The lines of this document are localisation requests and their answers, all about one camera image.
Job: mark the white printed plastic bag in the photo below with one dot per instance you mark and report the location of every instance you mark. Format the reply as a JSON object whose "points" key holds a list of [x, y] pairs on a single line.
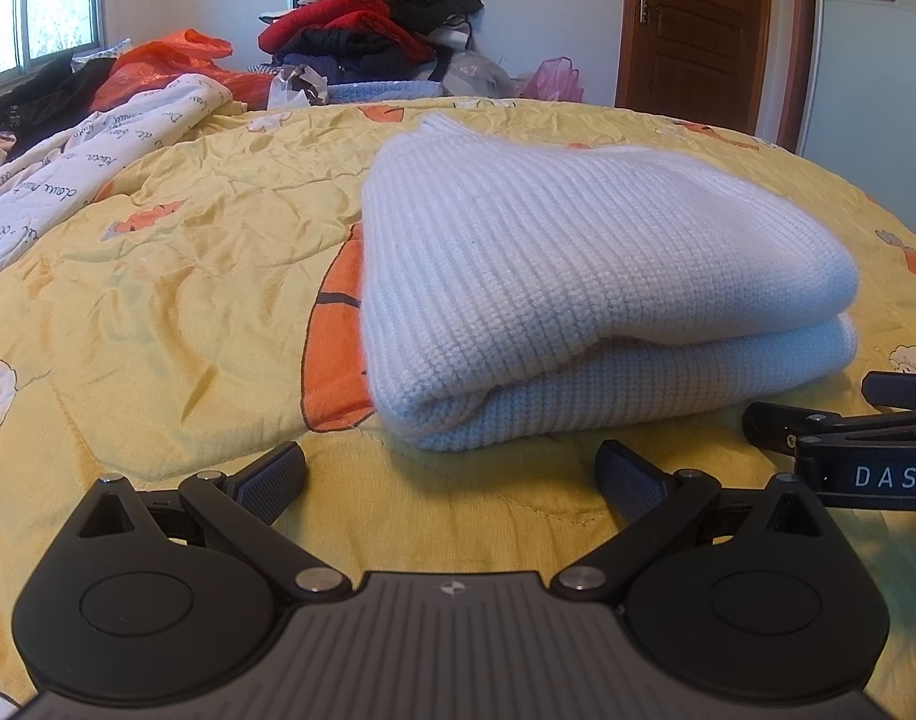
{"points": [[296, 86]]}

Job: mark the pile of dark and red clothes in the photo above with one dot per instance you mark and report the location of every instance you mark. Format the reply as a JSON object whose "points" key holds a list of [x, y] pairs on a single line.
{"points": [[368, 22]]}

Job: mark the clear plastic bag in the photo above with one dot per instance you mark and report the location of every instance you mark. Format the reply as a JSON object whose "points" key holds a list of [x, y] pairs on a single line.
{"points": [[476, 75]]}

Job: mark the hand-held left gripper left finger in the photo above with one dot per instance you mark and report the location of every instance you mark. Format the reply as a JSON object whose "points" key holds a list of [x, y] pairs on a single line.
{"points": [[272, 481]]}

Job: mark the black clothing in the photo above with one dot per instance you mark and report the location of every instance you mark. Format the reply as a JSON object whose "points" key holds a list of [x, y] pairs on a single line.
{"points": [[45, 94]]}

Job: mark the brown wooden door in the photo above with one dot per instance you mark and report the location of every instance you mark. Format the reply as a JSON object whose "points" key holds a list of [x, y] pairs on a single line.
{"points": [[705, 30]]}

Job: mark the white knit sweater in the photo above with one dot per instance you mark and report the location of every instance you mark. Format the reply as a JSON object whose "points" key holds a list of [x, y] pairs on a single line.
{"points": [[563, 262]]}

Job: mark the light blue knit blanket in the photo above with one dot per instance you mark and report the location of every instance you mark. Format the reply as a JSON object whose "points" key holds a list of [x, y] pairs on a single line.
{"points": [[386, 91]]}

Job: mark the white script print quilt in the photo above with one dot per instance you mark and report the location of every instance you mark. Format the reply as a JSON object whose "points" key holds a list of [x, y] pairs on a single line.
{"points": [[90, 157]]}

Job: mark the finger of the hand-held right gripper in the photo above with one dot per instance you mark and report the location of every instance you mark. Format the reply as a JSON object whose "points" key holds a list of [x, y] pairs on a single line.
{"points": [[784, 426], [904, 388]]}

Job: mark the orange plastic bag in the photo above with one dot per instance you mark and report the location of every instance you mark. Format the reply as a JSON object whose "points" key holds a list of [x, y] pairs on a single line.
{"points": [[165, 60]]}

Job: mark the yellow carrot print quilt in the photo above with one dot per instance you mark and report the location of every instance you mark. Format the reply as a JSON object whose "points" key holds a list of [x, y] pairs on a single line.
{"points": [[165, 300]]}

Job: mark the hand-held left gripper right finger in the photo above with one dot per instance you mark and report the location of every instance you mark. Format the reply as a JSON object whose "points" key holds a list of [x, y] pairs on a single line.
{"points": [[624, 481]]}

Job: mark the pink plastic bag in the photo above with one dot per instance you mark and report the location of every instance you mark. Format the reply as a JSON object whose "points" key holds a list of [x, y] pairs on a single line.
{"points": [[555, 81]]}

